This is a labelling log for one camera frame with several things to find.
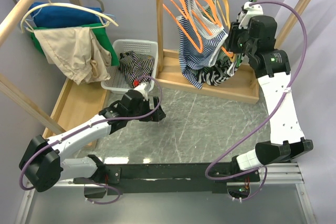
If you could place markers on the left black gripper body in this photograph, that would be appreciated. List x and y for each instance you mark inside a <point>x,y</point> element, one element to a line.
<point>144,109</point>

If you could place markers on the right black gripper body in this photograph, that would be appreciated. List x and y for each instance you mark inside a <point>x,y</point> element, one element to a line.
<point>238,41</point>

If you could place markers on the dark striped tank top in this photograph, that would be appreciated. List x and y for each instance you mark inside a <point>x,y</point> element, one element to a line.
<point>135,65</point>

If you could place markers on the orange plastic hanger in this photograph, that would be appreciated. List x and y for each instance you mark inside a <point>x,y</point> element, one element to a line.
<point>185,16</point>

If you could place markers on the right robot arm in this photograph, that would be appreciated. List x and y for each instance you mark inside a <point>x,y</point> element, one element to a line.
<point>287,140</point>

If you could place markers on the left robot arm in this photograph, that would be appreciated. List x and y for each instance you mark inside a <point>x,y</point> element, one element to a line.
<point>47,161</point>

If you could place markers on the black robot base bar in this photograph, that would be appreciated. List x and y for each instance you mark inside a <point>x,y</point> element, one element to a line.
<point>165,178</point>

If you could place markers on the green hanger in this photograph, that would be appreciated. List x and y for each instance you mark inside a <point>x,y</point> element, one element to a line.
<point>242,37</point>

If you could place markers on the yellow hanger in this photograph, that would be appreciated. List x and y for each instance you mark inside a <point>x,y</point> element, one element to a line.
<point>226,20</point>

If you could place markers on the blue white striped tank top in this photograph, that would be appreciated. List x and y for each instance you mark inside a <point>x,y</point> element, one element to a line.
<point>189,67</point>

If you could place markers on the cream white hanger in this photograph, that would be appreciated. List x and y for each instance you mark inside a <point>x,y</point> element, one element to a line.
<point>104,19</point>

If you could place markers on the left wooden clothes rack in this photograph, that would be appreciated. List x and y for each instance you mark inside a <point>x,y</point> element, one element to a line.
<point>29,85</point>

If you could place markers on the black white zebra garment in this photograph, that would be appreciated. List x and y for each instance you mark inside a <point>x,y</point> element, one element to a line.
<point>223,69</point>

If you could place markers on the beige cloth garment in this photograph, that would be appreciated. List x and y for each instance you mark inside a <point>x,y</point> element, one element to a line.
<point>76,52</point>

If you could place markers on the green garment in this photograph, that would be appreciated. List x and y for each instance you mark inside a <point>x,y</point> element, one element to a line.
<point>100,34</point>

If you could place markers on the blue folded garment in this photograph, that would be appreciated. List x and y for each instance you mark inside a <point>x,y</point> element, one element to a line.
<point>60,17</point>

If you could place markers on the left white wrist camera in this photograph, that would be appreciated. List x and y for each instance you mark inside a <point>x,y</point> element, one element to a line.
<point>144,88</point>

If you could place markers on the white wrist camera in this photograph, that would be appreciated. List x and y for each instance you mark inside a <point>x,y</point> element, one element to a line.
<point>144,88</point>
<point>247,13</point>

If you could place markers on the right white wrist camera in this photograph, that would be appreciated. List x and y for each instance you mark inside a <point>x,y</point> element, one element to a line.
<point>247,13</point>

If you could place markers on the aluminium rail frame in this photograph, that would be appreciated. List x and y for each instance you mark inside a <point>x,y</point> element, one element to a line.
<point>282,199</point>

